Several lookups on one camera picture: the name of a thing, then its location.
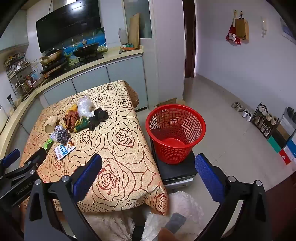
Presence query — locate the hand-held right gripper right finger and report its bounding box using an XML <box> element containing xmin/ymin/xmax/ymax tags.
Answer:
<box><xmin>194</xmin><ymin>153</ymin><xmax>273</xmax><ymax>241</ymax></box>

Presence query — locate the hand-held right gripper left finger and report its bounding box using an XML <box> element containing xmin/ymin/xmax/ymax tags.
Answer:
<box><xmin>24</xmin><ymin>153</ymin><xmax>103</xmax><ymax>241</ymax></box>

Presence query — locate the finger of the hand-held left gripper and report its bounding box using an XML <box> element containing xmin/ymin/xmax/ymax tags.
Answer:
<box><xmin>0</xmin><ymin>149</ymin><xmax>21</xmax><ymax>173</ymax></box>
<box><xmin>9</xmin><ymin>147</ymin><xmax>48</xmax><ymax>181</ymax></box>

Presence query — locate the cartoon print plastic packet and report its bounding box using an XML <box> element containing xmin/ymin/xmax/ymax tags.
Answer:
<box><xmin>50</xmin><ymin>125</ymin><xmax>71</xmax><ymax>143</ymax></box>

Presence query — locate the beige paper cup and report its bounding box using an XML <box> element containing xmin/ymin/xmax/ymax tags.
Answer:
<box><xmin>45</xmin><ymin>115</ymin><xmax>59</xmax><ymax>134</ymax></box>

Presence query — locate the red plastic mesh basket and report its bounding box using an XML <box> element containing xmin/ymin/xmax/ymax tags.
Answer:
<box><xmin>146</xmin><ymin>104</ymin><xmax>207</xmax><ymax>165</ymax></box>

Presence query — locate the brown paper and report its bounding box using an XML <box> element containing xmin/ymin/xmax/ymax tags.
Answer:
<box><xmin>63</xmin><ymin>109</ymin><xmax>80</xmax><ymax>132</ymax></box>

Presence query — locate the clear plastic bag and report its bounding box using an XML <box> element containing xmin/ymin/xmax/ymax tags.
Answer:
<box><xmin>77</xmin><ymin>95</ymin><xmax>95</xmax><ymax>118</ymax></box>

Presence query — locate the green snack packet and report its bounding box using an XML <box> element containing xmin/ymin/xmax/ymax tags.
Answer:
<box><xmin>43</xmin><ymin>138</ymin><xmax>54</xmax><ymax>153</ymax></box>

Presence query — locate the black cushioned stool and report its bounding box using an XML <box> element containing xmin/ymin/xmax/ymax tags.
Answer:
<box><xmin>150</xmin><ymin>137</ymin><xmax>198</xmax><ymax>186</ymax></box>

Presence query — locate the blue white snack packet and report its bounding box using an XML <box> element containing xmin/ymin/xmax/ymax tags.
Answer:
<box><xmin>54</xmin><ymin>142</ymin><xmax>76</xmax><ymax>160</ymax></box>

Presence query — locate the white fluffy garment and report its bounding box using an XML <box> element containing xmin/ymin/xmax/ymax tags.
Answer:
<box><xmin>83</xmin><ymin>191</ymin><xmax>205</xmax><ymax>241</ymax></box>

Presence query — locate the green yellow wrapper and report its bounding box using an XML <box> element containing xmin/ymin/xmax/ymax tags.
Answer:
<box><xmin>75</xmin><ymin>117</ymin><xmax>91</xmax><ymax>132</ymax></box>

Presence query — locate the grey rectangular object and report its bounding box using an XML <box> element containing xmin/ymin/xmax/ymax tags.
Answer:
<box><xmin>165</xmin><ymin>213</ymin><xmax>187</xmax><ymax>234</ymax></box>

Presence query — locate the black plastic bag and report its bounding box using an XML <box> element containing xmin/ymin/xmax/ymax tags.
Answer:
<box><xmin>88</xmin><ymin>107</ymin><xmax>110</xmax><ymax>131</ymax></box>

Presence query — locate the green shoe box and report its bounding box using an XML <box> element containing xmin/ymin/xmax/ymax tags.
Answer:
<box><xmin>268</xmin><ymin>136</ymin><xmax>284</xmax><ymax>153</ymax></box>

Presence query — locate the black shoe rack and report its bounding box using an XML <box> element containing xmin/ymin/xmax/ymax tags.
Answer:
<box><xmin>251</xmin><ymin>102</ymin><xmax>279</xmax><ymax>137</ymax></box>

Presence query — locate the red white shoe box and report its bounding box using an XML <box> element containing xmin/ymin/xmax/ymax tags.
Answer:
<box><xmin>279</xmin><ymin>149</ymin><xmax>292</xmax><ymax>165</ymax></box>

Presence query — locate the open cardboard box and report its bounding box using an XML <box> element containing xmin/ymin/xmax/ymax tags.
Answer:
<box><xmin>157</xmin><ymin>97</ymin><xmax>186</xmax><ymax>109</ymax></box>

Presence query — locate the brown shoe box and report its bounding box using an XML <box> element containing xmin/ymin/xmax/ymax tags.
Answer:
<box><xmin>276</xmin><ymin>125</ymin><xmax>289</xmax><ymax>141</ymax></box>

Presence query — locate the metal spice rack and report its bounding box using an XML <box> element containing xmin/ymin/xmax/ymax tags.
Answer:
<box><xmin>4</xmin><ymin>52</ymin><xmax>35</xmax><ymax>98</ymax></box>

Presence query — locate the blue white shoe box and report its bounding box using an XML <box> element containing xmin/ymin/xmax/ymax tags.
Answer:
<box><xmin>285</xmin><ymin>141</ymin><xmax>296</xmax><ymax>160</ymax></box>

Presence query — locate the black induction cooker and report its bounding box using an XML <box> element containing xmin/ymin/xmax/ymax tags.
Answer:
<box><xmin>40</xmin><ymin>64</ymin><xmax>64</xmax><ymax>75</ymax></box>

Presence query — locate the grey kitchen counter cabinet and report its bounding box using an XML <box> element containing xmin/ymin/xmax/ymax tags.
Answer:
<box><xmin>0</xmin><ymin>45</ymin><xmax>148</xmax><ymax>163</ymax></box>

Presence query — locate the gold frying pan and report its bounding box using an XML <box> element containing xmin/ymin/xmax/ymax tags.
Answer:
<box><xmin>40</xmin><ymin>48</ymin><xmax>63</xmax><ymax>66</ymax></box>

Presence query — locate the black gas stove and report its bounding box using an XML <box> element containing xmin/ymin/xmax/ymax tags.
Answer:
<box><xmin>77</xmin><ymin>54</ymin><xmax>104</xmax><ymax>63</ymax></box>

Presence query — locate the blue scenic backsplash panel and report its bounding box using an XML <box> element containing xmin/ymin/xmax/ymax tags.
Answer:
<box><xmin>61</xmin><ymin>27</ymin><xmax>108</xmax><ymax>58</ymax></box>

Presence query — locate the black wok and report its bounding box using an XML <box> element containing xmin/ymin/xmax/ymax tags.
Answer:
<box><xmin>73</xmin><ymin>42</ymin><xmax>100</xmax><ymax>58</ymax></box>

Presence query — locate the black glass range hood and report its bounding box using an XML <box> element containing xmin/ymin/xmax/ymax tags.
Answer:
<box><xmin>36</xmin><ymin>0</ymin><xmax>102</xmax><ymax>54</ymax></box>

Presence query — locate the red hanging decoration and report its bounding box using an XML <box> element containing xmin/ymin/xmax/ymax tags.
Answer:
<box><xmin>225</xmin><ymin>22</ymin><xmax>241</xmax><ymax>45</ymax></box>

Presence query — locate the brown paper bag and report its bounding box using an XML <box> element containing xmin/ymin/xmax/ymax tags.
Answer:
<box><xmin>235</xmin><ymin>14</ymin><xmax>250</xmax><ymax>42</ymax></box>

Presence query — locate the wooden cutting board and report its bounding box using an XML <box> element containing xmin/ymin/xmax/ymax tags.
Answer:
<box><xmin>128</xmin><ymin>13</ymin><xmax>140</xmax><ymax>49</ymax></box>

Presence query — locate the frosted glass panel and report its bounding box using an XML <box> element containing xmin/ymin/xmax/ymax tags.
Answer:
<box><xmin>122</xmin><ymin>0</ymin><xmax>153</xmax><ymax>39</ymax></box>

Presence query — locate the grey wall cabinet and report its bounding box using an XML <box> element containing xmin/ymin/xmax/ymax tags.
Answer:
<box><xmin>0</xmin><ymin>9</ymin><xmax>29</xmax><ymax>52</ymax></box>

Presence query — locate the dark wooden door frame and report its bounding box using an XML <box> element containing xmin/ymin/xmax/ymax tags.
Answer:
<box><xmin>183</xmin><ymin>0</ymin><xmax>197</xmax><ymax>78</ymax></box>

